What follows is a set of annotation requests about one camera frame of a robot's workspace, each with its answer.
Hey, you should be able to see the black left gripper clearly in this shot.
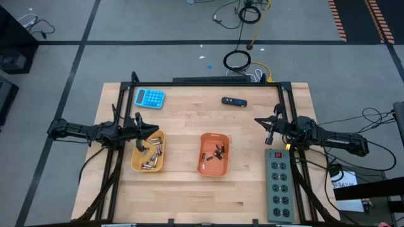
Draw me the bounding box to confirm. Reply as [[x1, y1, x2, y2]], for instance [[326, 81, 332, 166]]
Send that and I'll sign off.
[[118, 112, 160, 153]]

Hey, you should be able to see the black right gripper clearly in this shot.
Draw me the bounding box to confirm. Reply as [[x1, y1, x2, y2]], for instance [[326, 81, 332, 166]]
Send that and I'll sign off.
[[253, 103, 301, 146]]

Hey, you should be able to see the yellow plastic bin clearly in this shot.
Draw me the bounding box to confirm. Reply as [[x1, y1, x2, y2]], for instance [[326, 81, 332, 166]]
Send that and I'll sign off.
[[130, 129, 166, 173]]

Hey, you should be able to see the orange plastic bin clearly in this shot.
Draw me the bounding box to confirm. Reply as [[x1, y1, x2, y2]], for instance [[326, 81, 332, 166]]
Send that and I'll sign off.
[[196, 132, 230, 178]]

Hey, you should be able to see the blue calculator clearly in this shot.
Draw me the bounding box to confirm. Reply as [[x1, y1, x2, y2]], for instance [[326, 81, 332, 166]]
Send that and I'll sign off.
[[133, 88, 167, 110]]

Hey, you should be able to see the grey power strip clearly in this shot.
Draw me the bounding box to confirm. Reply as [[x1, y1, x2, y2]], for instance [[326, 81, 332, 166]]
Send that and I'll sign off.
[[264, 148, 296, 224]]

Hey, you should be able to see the white paper label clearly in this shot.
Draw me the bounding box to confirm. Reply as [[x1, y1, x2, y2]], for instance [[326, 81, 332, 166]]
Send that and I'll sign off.
[[330, 171, 359, 190]]

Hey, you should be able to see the white paper sheet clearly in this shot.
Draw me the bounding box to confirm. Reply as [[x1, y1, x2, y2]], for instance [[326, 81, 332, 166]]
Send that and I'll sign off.
[[336, 198, 364, 212]]

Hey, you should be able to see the black equipment stand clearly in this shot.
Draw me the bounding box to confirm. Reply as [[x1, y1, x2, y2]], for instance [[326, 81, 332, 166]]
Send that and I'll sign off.
[[330, 166, 404, 227]]

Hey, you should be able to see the black orange-striped floor mat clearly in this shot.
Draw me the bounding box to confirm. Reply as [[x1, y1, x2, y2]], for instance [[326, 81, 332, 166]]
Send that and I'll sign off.
[[327, 0, 404, 45]]

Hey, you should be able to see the black box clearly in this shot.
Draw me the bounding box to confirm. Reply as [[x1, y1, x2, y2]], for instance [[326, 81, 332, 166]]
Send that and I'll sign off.
[[0, 74, 20, 127]]

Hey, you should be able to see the black cabinet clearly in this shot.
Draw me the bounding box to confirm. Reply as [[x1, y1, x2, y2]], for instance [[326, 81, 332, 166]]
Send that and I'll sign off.
[[0, 5, 40, 75]]

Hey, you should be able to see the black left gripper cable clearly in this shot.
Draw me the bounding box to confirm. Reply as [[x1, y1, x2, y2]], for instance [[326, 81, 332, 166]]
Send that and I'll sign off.
[[110, 103, 121, 124]]

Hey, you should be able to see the short yellow cable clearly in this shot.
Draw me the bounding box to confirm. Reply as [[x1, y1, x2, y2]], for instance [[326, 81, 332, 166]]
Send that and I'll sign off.
[[251, 61, 275, 83]]

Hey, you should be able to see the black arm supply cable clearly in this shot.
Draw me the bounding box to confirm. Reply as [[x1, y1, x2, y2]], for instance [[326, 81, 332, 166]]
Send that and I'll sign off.
[[78, 145, 107, 185]]

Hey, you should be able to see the small coiled black cable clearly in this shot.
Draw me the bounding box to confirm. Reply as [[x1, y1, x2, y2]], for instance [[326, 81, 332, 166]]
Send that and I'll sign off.
[[327, 161, 345, 177]]

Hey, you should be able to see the black aluminium table frame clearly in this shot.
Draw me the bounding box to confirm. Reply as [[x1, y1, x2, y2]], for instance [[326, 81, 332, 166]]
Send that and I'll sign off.
[[74, 71, 342, 227]]

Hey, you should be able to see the coiled black floor cable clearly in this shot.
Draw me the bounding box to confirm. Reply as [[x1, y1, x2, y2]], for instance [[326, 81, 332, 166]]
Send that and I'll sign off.
[[238, 5, 263, 25], [222, 49, 253, 71]]

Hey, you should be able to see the long yellow cable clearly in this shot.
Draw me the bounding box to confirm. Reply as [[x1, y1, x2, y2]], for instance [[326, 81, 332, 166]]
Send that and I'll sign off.
[[249, 0, 273, 50]]

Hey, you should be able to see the bundle of black cables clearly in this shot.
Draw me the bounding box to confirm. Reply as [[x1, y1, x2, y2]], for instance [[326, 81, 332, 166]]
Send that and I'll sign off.
[[317, 106, 399, 173]]

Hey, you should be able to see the thin black floor cable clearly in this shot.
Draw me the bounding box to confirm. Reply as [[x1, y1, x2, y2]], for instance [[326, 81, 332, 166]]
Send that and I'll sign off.
[[211, 0, 244, 30], [25, 18, 56, 40]]

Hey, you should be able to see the white adapter cable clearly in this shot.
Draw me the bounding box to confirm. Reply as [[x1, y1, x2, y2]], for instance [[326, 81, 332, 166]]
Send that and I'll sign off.
[[16, 12, 38, 28]]

